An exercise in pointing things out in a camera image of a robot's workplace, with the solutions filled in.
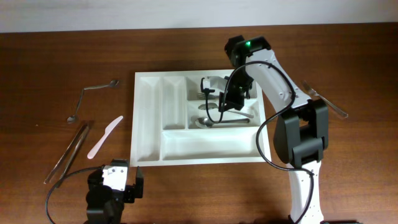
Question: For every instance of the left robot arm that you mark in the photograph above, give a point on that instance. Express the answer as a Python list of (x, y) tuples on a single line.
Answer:
[(109, 213)]

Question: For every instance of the steel tongs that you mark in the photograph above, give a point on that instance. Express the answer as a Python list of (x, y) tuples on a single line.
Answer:
[(70, 153)]

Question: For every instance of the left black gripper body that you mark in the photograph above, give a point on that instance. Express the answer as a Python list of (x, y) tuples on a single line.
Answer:
[(121, 197)]

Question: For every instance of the white plastic knife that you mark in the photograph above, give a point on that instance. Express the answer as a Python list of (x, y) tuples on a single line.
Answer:
[(94, 150)]

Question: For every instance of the white cutlery tray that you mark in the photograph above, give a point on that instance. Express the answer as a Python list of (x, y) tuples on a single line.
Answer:
[(164, 132)]

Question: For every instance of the steel fork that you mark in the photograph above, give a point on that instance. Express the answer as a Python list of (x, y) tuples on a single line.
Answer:
[(338, 111), (200, 96)]

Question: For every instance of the steel tablespoon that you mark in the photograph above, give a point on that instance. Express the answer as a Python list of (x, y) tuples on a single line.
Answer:
[(205, 123), (212, 106)]

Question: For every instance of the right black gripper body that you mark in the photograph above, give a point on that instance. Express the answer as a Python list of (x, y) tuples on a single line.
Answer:
[(232, 104)]

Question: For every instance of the small steel teaspoon lower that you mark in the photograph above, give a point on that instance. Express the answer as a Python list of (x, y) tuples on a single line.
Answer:
[(71, 119)]

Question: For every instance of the small steel teaspoon upper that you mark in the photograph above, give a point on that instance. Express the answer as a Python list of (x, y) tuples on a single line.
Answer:
[(112, 84)]

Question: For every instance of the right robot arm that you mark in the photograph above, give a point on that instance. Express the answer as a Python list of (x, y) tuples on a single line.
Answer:
[(301, 132)]

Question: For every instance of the small steel teaspoon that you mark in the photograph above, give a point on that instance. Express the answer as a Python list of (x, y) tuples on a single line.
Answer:
[(112, 84), (71, 119)]

